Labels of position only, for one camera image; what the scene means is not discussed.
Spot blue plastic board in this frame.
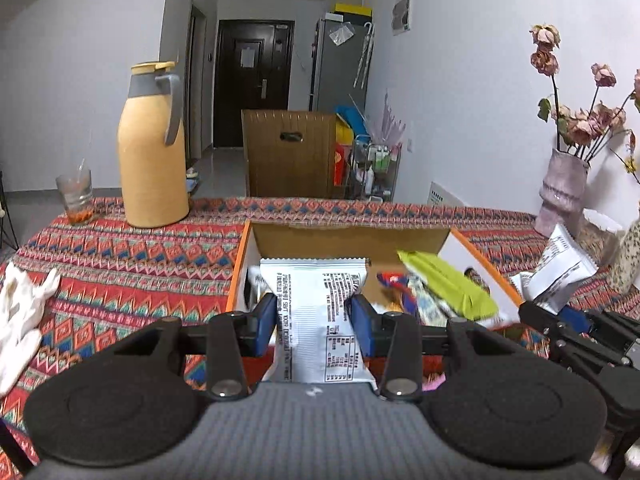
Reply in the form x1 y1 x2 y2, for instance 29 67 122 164
336 105 368 136

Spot wire storage cart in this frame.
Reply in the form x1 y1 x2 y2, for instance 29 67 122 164
347 135 402 202

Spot dried pink rose bouquet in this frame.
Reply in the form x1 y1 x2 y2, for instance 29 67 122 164
529 22 640 161

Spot dark entrance door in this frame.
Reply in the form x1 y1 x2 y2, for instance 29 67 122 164
213 19 296 150

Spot orange pumpkin print cardboard box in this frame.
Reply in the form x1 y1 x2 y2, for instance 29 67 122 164
225 219 524 341

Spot white folded umbrella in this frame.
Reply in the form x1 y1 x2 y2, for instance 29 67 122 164
354 22 376 88

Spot long white snack packet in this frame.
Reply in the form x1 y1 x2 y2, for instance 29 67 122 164
259 257 378 391

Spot clear plastic bag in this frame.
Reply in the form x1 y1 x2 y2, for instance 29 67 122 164
329 22 356 46

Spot grey refrigerator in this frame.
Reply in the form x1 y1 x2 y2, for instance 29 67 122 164
310 12 375 113

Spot glass cup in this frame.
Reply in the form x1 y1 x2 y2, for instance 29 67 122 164
55 159 95 226

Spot floral print vase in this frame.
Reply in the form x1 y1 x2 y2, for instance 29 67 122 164
611 220 640 293

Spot black stand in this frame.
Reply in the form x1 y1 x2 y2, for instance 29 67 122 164
0 170 17 251

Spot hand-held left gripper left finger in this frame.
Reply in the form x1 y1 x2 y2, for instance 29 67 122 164
116 292 279 403

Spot wall poster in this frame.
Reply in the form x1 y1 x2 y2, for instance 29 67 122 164
391 0 415 37

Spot red silver snack packet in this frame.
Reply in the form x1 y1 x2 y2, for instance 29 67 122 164
376 271 451 328

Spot large white barcode snack packet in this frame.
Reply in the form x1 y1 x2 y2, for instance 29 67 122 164
246 266 264 311

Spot yellow thermos jug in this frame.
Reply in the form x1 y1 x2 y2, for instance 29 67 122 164
117 61 191 228

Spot white gloves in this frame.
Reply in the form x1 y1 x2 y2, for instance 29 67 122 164
0 262 62 396

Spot wide green snack packet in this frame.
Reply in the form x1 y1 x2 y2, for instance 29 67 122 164
396 250 501 322

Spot grey side door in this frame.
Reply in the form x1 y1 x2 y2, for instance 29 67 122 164
185 4 208 161

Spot pink ceramic vase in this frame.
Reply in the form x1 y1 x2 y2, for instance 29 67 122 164
534 147 591 238

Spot yellow blossom branches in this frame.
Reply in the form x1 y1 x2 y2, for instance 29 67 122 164
622 135 640 173

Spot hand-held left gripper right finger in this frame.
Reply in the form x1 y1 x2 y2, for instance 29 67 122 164
346 293 512 404

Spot pink translucent decoration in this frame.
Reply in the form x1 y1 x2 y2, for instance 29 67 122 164
367 90 408 146

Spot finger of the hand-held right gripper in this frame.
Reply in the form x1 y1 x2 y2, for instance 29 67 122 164
558 305 640 347
517 300 567 344

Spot red box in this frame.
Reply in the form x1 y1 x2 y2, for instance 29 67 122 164
332 142 353 187

